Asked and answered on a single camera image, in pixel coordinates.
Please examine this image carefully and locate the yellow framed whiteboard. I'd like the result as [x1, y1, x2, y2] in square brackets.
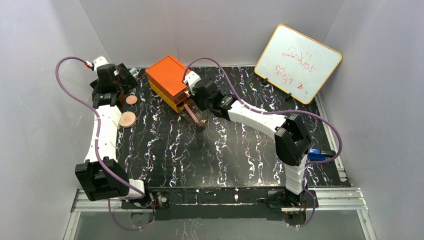
[254, 24, 343, 105]

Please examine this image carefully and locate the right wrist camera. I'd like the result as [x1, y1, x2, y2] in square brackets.
[183, 71, 201, 91]

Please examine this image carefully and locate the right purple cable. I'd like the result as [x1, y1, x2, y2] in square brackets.
[182, 58, 343, 229]

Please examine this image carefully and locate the aluminium rail frame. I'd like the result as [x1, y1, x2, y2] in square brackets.
[64, 187, 376, 240]

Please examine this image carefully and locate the purple cable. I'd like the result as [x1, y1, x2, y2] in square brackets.
[54, 56, 157, 231]
[182, 58, 343, 229]

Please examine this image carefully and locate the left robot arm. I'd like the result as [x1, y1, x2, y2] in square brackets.
[75, 63, 146, 201]

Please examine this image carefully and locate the orange drawer organizer box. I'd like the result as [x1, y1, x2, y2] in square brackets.
[145, 55, 189, 113]

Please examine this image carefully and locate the clear plastic drawer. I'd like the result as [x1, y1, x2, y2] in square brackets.
[179, 103, 209, 129]

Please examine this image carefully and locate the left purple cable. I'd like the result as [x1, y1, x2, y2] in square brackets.
[54, 56, 157, 231]

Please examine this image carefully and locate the blue black stapler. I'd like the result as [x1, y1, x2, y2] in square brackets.
[307, 148, 336, 161]

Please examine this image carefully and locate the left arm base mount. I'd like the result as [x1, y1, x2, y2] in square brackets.
[119, 187, 171, 210]

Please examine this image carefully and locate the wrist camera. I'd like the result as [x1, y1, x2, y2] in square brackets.
[183, 71, 201, 91]
[92, 55, 109, 72]

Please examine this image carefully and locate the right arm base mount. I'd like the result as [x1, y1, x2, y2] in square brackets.
[265, 188, 319, 208]

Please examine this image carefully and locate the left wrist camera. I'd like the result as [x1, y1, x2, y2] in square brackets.
[92, 55, 109, 72]

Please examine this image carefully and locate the pink lipstick box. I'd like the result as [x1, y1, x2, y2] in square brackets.
[183, 104, 199, 125]

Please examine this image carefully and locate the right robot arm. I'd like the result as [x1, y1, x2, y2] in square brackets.
[118, 71, 310, 196]

